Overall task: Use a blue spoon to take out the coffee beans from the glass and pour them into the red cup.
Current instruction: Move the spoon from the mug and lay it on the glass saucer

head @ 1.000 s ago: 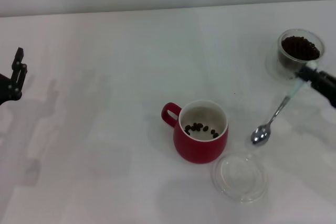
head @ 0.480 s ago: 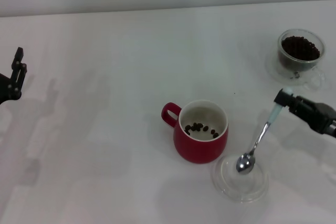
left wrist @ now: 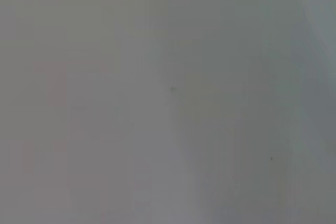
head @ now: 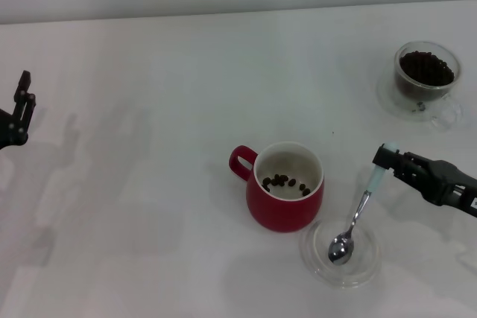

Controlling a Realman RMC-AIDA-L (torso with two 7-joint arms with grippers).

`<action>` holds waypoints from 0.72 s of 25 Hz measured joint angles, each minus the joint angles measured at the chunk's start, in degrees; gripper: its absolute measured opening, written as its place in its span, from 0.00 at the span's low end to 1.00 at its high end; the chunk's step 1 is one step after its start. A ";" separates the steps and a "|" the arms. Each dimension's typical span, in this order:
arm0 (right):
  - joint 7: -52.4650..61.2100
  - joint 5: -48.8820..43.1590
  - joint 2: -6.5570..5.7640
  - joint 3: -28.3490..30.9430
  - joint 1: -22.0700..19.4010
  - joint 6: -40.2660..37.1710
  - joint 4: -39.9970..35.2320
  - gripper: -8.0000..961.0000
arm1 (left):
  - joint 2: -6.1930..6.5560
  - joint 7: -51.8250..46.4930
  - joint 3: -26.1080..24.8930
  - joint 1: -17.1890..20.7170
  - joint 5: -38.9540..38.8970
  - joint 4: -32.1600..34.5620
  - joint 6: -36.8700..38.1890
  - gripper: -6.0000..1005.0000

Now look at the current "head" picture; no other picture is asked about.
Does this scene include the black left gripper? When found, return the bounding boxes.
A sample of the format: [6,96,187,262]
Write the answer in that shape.
[0,70,37,150]

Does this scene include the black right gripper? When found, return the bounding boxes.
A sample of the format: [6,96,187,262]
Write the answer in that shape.
[372,143,477,219]

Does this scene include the clear glass saucer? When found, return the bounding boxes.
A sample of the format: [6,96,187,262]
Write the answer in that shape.
[376,68,467,126]
[298,219,383,290]

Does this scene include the clear double-wall glass cup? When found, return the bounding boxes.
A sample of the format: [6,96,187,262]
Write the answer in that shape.
[394,41,465,133]

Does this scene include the coffee bean pile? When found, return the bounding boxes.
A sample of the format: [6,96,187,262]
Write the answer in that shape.
[399,50,455,91]

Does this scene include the blue handled metal spoon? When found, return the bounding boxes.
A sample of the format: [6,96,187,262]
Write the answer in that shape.
[327,141,399,266]

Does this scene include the coffee beans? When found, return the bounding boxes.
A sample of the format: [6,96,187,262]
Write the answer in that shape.
[260,174,312,197]

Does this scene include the red ceramic mug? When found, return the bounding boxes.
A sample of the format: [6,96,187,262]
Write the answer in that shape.
[228,141,325,233]

